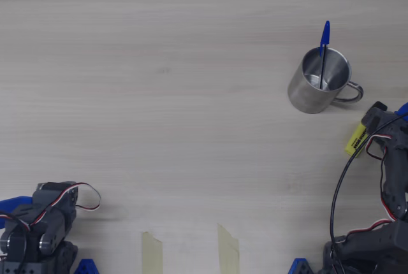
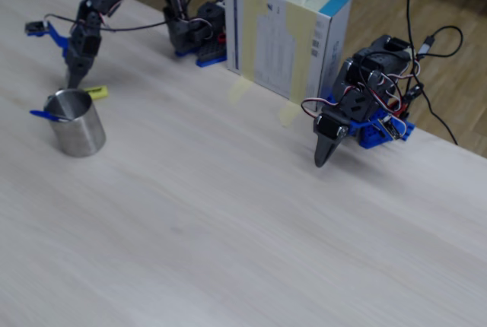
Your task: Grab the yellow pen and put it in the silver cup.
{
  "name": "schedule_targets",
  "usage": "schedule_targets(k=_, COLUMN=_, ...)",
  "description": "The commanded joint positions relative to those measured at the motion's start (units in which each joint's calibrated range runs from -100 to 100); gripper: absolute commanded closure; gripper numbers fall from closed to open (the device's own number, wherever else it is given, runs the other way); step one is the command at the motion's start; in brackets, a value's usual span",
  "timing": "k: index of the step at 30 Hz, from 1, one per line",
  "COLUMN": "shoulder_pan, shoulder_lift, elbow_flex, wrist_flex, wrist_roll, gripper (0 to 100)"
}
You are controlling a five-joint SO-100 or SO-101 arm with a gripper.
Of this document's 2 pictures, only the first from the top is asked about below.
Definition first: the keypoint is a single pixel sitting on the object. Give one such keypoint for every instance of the silver steel mug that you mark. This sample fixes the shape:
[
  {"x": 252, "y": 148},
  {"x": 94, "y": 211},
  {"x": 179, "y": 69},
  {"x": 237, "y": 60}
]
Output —
[{"x": 303, "y": 95}]

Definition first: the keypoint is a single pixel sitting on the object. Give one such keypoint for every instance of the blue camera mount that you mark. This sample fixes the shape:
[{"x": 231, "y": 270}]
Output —
[
  {"x": 403, "y": 110},
  {"x": 14, "y": 205}
]

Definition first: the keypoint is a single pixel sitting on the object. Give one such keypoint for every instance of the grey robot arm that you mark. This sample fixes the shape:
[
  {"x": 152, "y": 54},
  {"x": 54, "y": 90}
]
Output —
[
  {"x": 395, "y": 191},
  {"x": 19, "y": 245}
]

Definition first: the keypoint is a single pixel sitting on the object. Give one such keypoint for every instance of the beige masking tape strip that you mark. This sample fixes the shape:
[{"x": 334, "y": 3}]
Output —
[
  {"x": 152, "y": 255},
  {"x": 228, "y": 251}
]

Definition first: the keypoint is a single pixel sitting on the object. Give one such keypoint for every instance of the yellow highlighter with black cap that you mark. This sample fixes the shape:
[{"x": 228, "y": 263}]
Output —
[{"x": 352, "y": 141}]

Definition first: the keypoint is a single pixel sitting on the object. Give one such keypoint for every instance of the blue ballpoint pen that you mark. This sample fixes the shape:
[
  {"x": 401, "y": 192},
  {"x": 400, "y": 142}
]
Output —
[{"x": 325, "y": 35}]

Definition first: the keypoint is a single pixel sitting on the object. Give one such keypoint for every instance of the blue base clamp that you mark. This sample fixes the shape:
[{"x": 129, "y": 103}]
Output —
[
  {"x": 85, "y": 267},
  {"x": 299, "y": 267}
]

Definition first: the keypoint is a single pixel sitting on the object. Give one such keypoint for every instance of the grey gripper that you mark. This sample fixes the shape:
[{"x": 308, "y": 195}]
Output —
[
  {"x": 48, "y": 198},
  {"x": 373, "y": 120}
]

